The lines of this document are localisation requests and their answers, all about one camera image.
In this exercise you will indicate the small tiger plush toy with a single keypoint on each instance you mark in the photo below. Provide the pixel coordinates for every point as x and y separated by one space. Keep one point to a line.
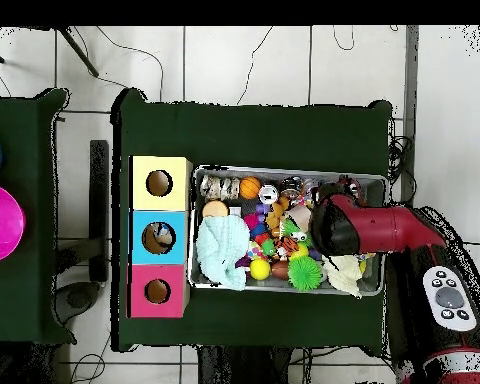
286 244

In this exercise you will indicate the crushed clear bottle blue label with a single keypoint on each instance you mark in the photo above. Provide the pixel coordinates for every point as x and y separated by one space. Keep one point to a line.
163 231

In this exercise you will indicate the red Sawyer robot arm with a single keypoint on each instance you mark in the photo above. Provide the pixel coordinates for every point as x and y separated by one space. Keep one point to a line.
376 230

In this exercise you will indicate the wooden box with three holes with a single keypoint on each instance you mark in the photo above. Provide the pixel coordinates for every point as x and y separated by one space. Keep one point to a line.
144 200

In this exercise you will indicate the round orange sponge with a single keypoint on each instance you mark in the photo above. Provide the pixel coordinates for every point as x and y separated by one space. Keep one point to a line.
215 208

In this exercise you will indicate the small orange basketball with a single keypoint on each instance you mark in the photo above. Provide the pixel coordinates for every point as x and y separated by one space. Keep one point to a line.
250 188

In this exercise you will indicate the mint green knitted cloth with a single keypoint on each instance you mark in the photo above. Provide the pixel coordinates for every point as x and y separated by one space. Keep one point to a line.
220 244

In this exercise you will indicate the dark green table cloth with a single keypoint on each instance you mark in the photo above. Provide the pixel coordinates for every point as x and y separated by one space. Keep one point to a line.
264 136
16 240

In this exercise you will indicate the green spiky rubber ball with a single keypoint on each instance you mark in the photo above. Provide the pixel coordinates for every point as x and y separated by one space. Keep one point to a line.
304 274

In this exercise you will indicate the cream knitted cloth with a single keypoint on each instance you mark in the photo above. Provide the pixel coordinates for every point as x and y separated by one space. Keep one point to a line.
344 274

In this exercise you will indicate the black floor stand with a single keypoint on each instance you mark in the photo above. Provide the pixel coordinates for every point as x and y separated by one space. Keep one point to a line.
99 200

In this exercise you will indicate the black tripod leg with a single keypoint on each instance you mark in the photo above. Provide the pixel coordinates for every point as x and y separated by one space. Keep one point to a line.
80 52

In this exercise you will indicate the pink plastic bowl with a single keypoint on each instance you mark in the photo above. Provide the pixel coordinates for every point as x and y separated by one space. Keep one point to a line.
0 224

